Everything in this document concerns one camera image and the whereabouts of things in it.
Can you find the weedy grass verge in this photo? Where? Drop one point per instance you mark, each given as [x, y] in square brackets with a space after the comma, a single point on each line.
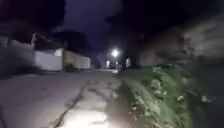
[163, 93]

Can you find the pale boundary wall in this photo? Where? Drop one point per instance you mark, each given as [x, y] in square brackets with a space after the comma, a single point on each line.
[50, 60]

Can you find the grey concrete road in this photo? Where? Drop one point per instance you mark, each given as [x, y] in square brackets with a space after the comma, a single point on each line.
[60, 96]

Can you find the dark trees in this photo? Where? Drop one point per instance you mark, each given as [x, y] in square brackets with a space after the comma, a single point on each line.
[50, 26]

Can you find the street lamp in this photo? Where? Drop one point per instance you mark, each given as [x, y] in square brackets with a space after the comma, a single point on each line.
[115, 53]

